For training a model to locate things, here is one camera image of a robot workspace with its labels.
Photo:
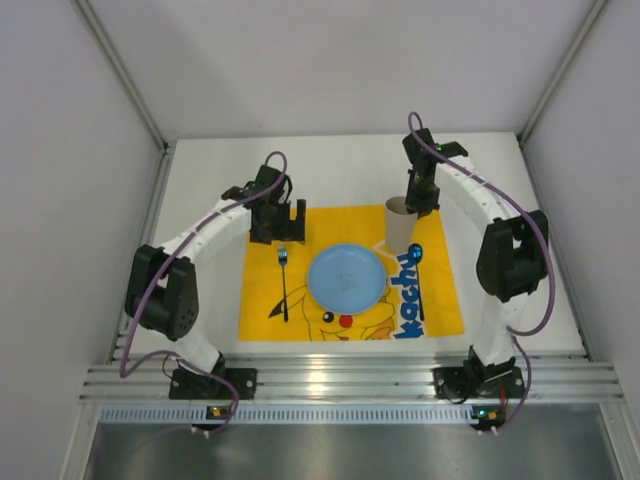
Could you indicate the yellow Pikachu placemat cloth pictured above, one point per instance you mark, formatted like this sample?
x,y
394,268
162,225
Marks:
x,y
394,317

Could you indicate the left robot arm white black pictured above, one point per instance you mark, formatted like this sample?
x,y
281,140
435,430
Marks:
x,y
162,293

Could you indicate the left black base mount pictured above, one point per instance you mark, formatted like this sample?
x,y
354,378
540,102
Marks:
x,y
188,385

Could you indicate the light blue plate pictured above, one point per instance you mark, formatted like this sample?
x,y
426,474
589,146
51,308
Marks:
x,y
346,278

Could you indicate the perforated cable duct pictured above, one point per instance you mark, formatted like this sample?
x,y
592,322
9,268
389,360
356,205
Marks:
x,y
299,414

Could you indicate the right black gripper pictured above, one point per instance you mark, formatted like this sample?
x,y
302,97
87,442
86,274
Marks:
x,y
419,201

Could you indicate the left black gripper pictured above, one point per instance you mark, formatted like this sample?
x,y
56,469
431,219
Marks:
x,y
278,233

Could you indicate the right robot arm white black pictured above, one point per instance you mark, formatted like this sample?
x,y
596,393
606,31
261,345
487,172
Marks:
x,y
512,258

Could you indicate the aluminium rail frame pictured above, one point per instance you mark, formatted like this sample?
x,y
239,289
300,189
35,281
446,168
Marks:
x,y
333,378

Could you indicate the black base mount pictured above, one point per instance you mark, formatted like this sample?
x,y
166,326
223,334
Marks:
x,y
188,385
476,380

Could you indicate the blue metallic spoon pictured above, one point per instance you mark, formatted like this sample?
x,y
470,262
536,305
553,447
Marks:
x,y
415,250

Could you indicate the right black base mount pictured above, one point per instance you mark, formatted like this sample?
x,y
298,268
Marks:
x,y
476,380

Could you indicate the blue metallic fork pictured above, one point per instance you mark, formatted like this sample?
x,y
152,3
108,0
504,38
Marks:
x,y
283,260

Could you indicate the beige paper cup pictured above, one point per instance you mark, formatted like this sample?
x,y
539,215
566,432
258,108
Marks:
x,y
399,225

